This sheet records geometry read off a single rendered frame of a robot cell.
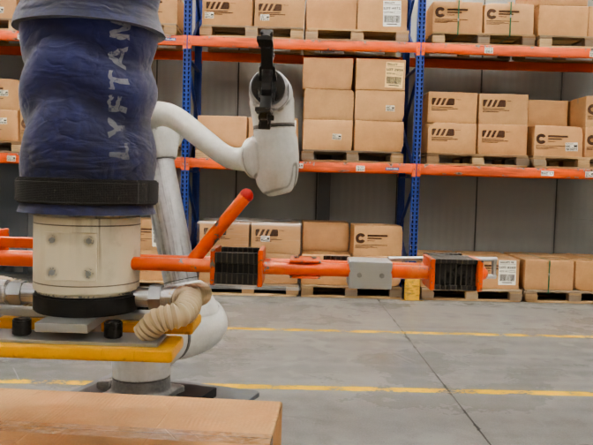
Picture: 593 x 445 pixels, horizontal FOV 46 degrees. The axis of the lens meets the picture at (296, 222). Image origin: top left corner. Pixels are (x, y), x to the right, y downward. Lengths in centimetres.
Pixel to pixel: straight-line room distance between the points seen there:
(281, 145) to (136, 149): 59
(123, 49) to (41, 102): 15
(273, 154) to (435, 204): 821
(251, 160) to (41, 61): 69
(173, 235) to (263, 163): 51
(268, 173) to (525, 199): 860
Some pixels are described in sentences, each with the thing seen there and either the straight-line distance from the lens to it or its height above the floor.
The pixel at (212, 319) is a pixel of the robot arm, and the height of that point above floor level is 96.
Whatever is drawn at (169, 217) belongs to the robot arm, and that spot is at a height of 125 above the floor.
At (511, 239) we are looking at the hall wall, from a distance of 1010.
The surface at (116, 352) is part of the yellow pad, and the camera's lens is 107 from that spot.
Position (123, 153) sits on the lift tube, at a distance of 111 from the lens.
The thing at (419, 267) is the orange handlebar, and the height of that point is 124.
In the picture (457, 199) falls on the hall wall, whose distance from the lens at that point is 987.
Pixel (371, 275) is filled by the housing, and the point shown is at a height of 122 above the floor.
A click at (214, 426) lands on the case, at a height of 94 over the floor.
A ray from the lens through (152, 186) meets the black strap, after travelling 115.
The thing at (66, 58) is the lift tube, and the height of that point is 154.
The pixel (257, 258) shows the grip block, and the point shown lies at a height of 125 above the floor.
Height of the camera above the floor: 137
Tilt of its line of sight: 3 degrees down
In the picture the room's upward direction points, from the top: 2 degrees clockwise
